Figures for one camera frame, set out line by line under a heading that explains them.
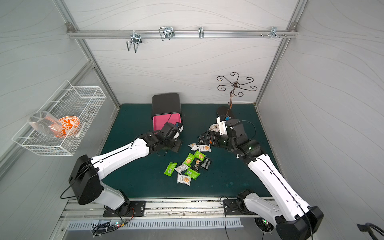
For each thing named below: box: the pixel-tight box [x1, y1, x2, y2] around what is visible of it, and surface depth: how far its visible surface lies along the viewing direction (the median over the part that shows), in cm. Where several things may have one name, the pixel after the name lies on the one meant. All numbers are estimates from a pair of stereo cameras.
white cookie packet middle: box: [174, 162, 189, 175], surface depth 87 cm
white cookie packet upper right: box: [197, 144, 212, 152], surface depth 96 cm
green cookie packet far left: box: [163, 162, 178, 177], surface depth 86 cm
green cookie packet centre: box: [183, 153, 196, 167], surface depth 91 cm
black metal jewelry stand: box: [216, 72, 258, 116], surface depth 90 cm
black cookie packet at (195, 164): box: [190, 157, 204, 172], surface depth 89 cm
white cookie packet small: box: [188, 142, 199, 151], surface depth 95 cm
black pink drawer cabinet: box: [151, 93, 183, 132], surface depth 101 cm
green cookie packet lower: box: [184, 167, 201, 181], surface depth 86 cm
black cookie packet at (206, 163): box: [200, 157, 212, 171], surface depth 90 cm
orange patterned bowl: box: [55, 116, 81, 138], surface depth 67 cm
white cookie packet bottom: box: [177, 173, 192, 186], surface depth 84 cm
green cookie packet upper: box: [194, 150, 207, 162], surface depth 93 cm
